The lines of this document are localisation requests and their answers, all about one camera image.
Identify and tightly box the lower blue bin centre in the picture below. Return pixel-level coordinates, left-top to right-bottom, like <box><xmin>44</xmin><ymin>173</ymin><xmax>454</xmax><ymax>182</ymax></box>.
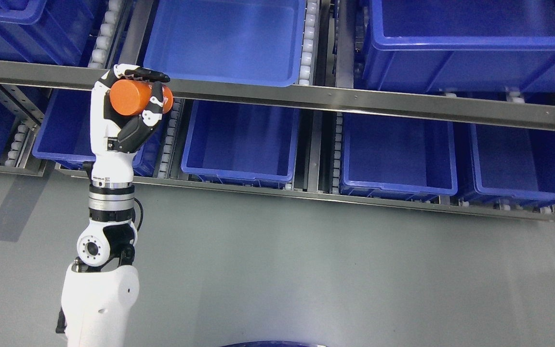
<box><xmin>180</xmin><ymin>101</ymin><xmax>301</xmax><ymax>189</ymax></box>

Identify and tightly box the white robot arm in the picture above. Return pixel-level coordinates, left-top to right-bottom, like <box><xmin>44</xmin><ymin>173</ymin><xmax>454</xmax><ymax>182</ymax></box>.
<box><xmin>56</xmin><ymin>182</ymin><xmax>140</xmax><ymax>347</ymax></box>

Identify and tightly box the lower blue bin far right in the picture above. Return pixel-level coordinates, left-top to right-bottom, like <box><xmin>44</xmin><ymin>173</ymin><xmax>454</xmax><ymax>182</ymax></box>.
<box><xmin>454</xmin><ymin>123</ymin><xmax>555</xmax><ymax>207</ymax></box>

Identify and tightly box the lower blue bin far left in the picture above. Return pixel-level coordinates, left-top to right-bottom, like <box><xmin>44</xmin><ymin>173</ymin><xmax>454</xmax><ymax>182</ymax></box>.
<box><xmin>32</xmin><ymin>89</ymin><xmax>168</xmax><ymax>176</ymax></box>

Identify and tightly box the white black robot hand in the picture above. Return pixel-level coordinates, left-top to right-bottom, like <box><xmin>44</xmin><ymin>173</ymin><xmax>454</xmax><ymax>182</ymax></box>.
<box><xmin>88</xmin><ymin>64</ymin><xmax>171</xmax><ymax>187</ymax></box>

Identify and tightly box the white roller track left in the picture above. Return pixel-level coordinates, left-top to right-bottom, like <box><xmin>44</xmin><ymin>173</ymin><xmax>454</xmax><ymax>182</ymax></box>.
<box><xmin>87</xmin><ymin>0</ymin><xmax>124</xmax><ymax>69</ymax></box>

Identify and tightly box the large blue bin right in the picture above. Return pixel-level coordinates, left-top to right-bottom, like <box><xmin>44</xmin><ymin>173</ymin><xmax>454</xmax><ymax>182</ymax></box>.
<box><xmin>362</xmin><ymin>0</ymin><xmax>555</xmax><ymax>94</ymax></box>

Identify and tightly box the orange cylindrical capacitor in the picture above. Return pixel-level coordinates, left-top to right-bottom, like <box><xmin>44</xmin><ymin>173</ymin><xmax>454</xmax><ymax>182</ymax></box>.
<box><xmin>106</xmin><ymin>80</ymin><xmax>153</xmax><ymax>117</ymax></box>

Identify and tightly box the blue bin upper left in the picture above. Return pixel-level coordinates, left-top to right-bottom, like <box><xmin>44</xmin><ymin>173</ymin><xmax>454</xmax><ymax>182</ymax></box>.
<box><xmin>0</xmin><ymin>0</ymin><xmax>106</xmax><ymax>66</ymax></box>

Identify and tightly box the white roller track centre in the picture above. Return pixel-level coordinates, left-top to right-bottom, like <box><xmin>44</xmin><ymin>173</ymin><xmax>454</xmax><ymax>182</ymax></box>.
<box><xmin>297</xmin><ymin>0</ymin><xmax>320</xmax><ymax>86</ymax></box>

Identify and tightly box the white roller track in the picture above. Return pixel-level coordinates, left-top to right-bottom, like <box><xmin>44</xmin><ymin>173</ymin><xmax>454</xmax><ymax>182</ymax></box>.
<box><xmin>297</xmin><ymin>0</ymin><xmax>320</xmax><ymax>86</ymax></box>
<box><xmin>87</xmin><ymin>0</ymin><xmax>124</xmax><ymax>69</ymax></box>

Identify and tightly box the shallow blue tray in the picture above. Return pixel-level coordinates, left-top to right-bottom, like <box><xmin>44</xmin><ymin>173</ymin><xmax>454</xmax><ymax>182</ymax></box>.
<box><xmin>143</xmin><ymin>0</ymin><xmax>306</xmax><ymax>87</ymax></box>

